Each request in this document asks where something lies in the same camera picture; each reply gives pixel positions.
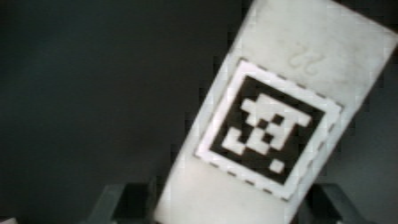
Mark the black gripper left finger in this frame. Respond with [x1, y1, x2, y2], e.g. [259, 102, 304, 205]
[82, 183, 155, 224]

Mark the white table leg with tag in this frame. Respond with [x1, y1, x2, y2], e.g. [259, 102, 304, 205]
[155, 0, 398, 224]

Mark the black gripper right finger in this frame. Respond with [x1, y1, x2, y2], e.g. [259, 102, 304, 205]
[295, 183, 377, 224]

